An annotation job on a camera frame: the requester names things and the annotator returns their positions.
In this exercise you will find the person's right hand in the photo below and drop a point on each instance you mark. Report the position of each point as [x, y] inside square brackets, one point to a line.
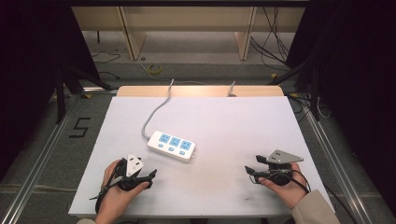
[289, 193]

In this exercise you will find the aluminium floor rail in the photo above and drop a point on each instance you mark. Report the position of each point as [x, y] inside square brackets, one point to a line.
[37, 161]
[336, 165]

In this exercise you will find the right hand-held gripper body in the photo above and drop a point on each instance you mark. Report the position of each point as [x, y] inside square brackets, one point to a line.
[281, 158]

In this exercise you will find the yellow tape roll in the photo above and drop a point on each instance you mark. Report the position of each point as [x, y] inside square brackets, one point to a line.
[154, 69]

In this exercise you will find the black metal stand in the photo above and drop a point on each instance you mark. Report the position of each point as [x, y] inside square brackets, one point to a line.
[314, 93]
[60, 93]

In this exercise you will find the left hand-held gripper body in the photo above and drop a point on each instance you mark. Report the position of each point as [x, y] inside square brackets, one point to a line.
[134, 165]

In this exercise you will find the beige wooden desk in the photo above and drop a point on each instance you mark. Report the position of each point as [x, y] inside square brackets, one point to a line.
[186, 18]

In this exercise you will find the white table mat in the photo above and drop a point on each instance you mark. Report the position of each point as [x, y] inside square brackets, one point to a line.
[224, 130]

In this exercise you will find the person's left hand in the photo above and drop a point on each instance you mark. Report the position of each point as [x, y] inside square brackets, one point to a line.
[113, 199]

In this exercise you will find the white power strip blue sockets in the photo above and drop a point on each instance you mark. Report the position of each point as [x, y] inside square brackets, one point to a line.
[172, 146]

